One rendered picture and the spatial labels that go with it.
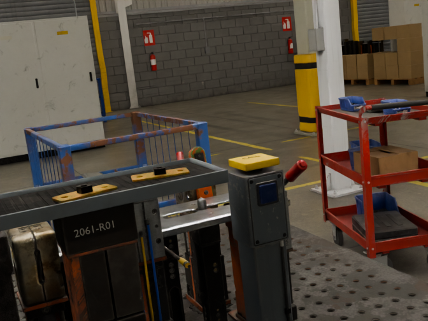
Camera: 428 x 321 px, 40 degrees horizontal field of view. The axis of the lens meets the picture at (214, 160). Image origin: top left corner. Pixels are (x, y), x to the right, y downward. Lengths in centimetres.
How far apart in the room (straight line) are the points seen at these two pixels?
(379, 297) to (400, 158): 180
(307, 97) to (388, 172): 504
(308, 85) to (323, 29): 320
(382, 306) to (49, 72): 798
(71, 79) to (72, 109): 45
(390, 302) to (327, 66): 365
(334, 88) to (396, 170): 188
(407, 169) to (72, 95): 661
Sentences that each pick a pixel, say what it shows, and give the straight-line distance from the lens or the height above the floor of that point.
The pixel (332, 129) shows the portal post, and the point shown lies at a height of 55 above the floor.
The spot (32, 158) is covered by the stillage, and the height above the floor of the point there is 74.
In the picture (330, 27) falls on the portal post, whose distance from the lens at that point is 500.
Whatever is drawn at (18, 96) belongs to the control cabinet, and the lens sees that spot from 903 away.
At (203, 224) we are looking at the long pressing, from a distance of 118.
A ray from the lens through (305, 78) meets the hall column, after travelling 817.
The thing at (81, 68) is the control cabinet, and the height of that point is 124.
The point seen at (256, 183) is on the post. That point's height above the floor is 113.
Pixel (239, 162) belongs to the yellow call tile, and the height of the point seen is 116.
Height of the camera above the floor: 134
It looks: 11 degrees down
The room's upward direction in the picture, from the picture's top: 6 degrees counter-clockwise
